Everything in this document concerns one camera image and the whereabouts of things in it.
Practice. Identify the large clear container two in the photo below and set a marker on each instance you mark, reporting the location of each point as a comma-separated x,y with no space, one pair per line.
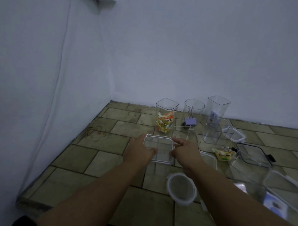
209,160

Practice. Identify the round clear jar with clips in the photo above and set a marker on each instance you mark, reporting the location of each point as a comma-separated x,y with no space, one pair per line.
194,104

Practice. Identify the person's right forearm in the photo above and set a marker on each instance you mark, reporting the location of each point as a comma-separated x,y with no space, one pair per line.
232,200

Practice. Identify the small square clear container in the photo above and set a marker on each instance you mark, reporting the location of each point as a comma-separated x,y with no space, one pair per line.
216,135

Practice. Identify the person's left hand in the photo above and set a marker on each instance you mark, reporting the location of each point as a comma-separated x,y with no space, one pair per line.
137,151

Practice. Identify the person's left forearm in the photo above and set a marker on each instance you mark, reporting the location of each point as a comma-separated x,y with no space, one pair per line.
93,198

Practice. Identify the round white-rimmed lid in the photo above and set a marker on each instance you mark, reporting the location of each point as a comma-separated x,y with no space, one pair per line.
181,188

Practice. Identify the pile of black binder clips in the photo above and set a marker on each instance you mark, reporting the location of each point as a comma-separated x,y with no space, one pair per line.
187,128

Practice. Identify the person's right hand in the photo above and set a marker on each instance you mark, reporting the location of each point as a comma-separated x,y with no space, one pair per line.
188,156

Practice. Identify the large rectangular clear container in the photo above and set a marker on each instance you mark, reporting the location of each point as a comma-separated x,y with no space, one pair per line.
246,172

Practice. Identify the yellow snack packet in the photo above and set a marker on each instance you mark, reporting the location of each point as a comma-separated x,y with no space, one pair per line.
224,154

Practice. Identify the purple binder clip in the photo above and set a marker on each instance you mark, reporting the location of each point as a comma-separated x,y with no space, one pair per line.
190,121

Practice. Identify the black-rimmed clear lid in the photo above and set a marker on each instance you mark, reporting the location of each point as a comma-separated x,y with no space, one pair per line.
251,153

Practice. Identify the wide square clear container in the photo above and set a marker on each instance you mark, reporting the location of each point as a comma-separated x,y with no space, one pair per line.
186,133
160,170

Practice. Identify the pink binder clip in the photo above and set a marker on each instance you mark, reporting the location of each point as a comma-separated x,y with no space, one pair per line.
239,187

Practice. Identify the black sleeve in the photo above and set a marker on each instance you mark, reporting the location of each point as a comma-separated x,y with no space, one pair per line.
24,221

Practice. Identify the white box with blue print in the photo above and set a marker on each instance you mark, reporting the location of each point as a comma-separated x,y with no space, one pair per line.
274,206

